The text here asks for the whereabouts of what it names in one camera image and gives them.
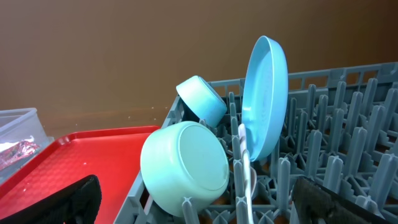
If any clear plastic bin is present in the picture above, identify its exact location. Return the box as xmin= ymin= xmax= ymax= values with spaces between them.
xmin=1 ymin=108 xmax=54 ymax=183

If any red serving tray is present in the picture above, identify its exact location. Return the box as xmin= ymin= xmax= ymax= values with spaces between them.
xmin=1 ymin=126 xmax=158 ymax=223

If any grey dishwasher rack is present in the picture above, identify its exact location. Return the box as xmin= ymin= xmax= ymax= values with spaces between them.
xmin=115 ymin=63 xmax=397 ymax=224

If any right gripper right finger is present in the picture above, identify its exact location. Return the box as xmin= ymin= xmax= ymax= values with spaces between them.
xmin=292 ymin=177 xmax=388 ymax=224

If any white plastic spoon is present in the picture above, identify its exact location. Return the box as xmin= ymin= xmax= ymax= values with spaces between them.
xmin=242 ymin=149 xmax=254 ymax=224

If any light blue plate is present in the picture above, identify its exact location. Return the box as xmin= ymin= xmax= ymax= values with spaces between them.
xmin=241 ymin=35 xmax=289 ymax=161

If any blue bowl with food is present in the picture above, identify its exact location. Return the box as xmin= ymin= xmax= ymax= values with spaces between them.
xmin=176 ymin=75 xmax=227 ymax=128

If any mint green bowl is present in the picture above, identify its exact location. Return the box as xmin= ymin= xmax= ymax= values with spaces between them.
xmin=140 ymin=121 xmax=229 ymax=217

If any white plastic fork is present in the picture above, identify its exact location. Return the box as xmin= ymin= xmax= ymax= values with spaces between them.
xmin=238 ymin=123 xmax=249 ymax=162

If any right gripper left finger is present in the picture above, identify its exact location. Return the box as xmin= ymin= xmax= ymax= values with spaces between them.
xmin=1 ymin=175 xmax=102 ymax=224

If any red snack wrapper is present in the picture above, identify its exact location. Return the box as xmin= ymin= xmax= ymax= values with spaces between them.
xmin=1 ymin=140 xmax=40 ymax=170

